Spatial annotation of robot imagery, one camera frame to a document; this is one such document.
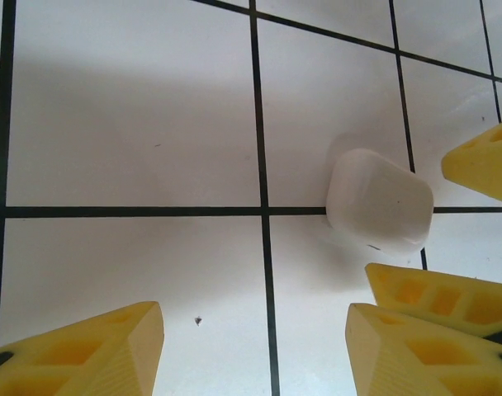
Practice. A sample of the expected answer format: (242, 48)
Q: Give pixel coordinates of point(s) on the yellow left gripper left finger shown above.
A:
(69, 363)

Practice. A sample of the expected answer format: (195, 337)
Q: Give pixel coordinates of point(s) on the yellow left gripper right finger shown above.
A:
(399, 363)

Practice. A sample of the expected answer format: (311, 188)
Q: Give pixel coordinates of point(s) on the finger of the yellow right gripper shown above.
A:
(441, 297)
(486, 165)

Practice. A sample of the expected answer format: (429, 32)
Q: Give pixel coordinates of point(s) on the rounded earbud charging case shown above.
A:
(379, 202)

